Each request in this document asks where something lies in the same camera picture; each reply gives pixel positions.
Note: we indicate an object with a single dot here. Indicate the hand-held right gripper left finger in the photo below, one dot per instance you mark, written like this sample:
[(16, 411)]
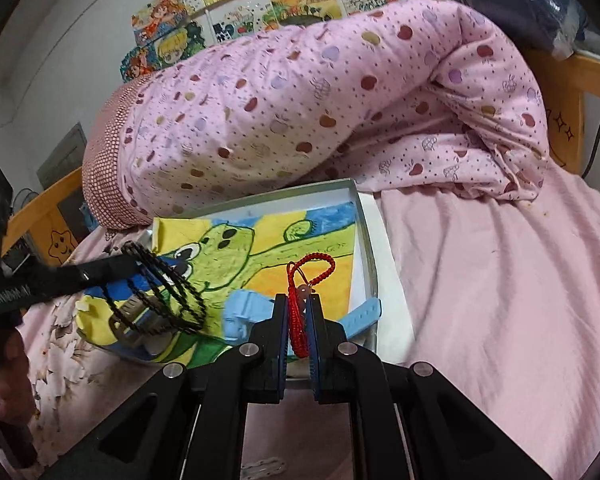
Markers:
[(282, 342)]

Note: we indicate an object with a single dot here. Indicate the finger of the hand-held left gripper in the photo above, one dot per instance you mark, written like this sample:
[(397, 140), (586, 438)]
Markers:
[(85, 274)]

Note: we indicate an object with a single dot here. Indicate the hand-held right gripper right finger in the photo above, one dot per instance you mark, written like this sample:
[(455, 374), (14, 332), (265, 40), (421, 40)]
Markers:
[(315, 347)]

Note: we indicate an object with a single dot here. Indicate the grey shallow box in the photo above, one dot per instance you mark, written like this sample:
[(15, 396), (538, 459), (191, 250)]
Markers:
[(365, 240)]

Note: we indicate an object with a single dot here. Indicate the person's left hand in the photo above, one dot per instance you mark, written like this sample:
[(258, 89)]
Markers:
[(11, 385)]

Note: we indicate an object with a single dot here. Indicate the light blue watch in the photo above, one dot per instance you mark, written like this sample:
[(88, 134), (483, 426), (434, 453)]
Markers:
[(240, 316)]

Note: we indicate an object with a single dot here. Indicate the grey watch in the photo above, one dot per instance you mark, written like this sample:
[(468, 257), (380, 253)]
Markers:
[(129, 309)]

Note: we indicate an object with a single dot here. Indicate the frog drawing paper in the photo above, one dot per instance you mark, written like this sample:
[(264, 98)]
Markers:
[(260, 260)]

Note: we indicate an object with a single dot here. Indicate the white box lid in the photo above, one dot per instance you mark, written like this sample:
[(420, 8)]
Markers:
[(391, 270)]

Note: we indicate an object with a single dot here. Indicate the grey door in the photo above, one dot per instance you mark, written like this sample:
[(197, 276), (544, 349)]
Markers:
[(62, 155)]

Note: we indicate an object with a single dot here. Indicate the pink floral bedsheet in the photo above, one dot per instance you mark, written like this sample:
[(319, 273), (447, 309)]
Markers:
[(480, 310)]

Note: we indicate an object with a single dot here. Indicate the pink spotted quilt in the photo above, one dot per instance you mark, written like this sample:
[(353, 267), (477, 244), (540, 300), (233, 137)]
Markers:
[(305, 110)]

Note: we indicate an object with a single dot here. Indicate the group of wall drawings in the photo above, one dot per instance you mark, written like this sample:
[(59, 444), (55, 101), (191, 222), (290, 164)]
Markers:
[(230, 20)]

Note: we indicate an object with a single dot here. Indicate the wooden bed frame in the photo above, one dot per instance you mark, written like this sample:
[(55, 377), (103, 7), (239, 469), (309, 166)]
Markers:
[(565, 105)]

